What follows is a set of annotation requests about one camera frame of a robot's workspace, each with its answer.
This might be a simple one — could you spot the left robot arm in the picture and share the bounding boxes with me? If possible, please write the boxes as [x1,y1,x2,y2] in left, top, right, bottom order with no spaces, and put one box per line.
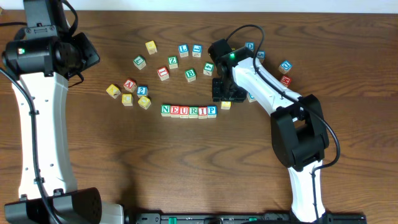
[2,33,125,223]

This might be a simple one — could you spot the blue P block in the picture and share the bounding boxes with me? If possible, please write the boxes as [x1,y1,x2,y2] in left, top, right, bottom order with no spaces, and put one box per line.
[207,105,218,118]

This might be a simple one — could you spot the blue D block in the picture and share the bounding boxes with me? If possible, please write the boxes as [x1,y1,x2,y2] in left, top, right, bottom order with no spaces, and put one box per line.
[245,42,255,51]

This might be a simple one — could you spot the green 7 block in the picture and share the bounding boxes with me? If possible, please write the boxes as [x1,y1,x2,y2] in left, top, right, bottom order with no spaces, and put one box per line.
[133,55,146,70]

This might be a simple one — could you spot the blue 5 block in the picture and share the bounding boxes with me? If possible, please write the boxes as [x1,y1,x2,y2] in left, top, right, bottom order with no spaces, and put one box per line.
[257,50,266,63]

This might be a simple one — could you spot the red E block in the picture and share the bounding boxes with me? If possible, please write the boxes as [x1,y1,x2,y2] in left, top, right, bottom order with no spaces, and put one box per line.
[170,105,180,118]

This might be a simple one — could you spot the red A block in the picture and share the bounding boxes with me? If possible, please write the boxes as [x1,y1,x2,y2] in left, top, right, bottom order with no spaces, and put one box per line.
[123,78,137,93]

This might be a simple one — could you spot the green B block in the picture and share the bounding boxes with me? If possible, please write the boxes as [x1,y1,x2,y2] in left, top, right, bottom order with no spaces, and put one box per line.
[185,68,197,82]

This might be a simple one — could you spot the green N block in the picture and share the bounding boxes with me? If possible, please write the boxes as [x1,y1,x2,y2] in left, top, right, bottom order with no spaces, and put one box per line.
[161,105,171,116]

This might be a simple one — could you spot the red I block sideways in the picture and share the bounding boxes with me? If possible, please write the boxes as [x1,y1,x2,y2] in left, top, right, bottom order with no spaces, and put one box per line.
[157,67,170,81]

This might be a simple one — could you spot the blue I block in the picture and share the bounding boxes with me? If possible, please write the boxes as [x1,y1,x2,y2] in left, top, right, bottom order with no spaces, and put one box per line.
[247,93,256,103]

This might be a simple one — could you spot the yellow S block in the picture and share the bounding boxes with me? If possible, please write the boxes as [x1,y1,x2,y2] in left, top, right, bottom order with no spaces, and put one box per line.
[221,101,231,110]

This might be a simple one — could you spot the green Z block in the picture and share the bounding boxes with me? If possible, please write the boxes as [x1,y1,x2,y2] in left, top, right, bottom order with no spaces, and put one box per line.
[168,56,178,69]

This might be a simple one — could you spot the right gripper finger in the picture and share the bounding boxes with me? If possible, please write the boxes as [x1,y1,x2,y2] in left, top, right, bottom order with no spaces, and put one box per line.
[212,78,223,102]
[228,88,247,102]

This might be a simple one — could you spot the yellow C block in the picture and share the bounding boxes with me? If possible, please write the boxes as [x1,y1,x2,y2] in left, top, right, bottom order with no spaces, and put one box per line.
[122,94,133,106]

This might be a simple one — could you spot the red U block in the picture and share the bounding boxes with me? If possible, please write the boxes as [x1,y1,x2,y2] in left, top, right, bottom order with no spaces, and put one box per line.
[179,106,189,118]

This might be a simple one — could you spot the blue L block rotated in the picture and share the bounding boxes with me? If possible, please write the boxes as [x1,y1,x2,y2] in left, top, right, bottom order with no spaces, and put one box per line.
[192,44,203,58]

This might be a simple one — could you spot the red I block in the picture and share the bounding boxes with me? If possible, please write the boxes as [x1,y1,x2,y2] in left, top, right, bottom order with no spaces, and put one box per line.
[198,106,208,119]

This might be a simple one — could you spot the red M block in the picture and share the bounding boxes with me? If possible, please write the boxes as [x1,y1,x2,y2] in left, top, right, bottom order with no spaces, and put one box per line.
[280,75,292,87]

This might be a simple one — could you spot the yellow O block left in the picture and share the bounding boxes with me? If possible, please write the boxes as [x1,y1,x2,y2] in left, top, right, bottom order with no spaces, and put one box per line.
[138,96,152,110]

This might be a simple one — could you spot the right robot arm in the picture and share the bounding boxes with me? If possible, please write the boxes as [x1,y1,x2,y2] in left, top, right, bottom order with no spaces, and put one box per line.
[208,43,329,222]

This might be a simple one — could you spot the blue Q block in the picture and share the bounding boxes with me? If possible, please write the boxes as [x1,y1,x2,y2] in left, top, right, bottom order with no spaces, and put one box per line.
[279,60,292,74]

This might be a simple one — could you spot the green R block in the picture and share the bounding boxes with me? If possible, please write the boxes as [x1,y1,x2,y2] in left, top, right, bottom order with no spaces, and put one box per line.
[188,106,198,118]

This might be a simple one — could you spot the blue L block upright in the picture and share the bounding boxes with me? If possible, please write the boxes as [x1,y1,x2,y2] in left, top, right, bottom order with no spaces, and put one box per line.
[178,44,189,58]

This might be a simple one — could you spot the yellow K block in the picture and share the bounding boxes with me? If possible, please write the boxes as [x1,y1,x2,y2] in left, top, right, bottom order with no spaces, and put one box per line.
[106,84,121,99]

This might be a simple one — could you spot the yellow W block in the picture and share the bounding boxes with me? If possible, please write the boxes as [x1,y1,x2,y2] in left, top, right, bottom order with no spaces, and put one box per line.
[146,40,157,55]

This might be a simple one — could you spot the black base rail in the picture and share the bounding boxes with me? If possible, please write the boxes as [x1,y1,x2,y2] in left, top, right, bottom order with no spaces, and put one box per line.
[135,213,368,224]

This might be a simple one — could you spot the blue 2 block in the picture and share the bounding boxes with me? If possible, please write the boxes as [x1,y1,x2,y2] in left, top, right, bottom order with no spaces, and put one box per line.
[137,86,149,98]

